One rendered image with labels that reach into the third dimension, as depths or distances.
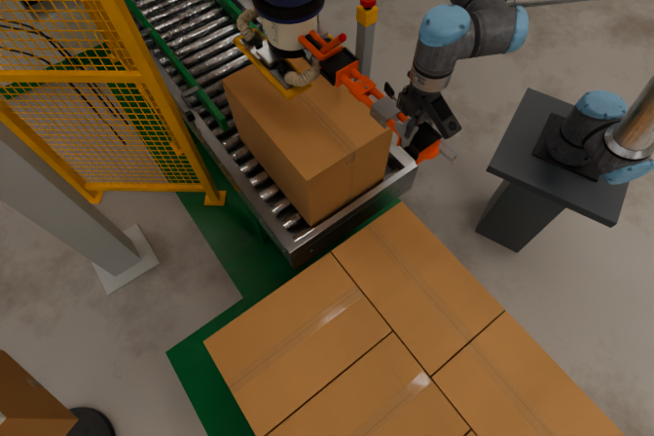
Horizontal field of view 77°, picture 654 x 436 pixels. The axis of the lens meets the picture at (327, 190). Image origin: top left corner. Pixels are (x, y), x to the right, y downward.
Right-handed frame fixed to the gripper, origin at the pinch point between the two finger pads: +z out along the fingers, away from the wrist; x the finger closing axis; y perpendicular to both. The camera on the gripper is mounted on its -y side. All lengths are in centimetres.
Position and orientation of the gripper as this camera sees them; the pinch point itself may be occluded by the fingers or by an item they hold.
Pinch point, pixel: (418, 138)
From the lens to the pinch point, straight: 114.6
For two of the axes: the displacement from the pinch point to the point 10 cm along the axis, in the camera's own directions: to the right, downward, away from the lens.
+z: 0.1, 4.9, 8.7
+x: -8.0, 5.2, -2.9
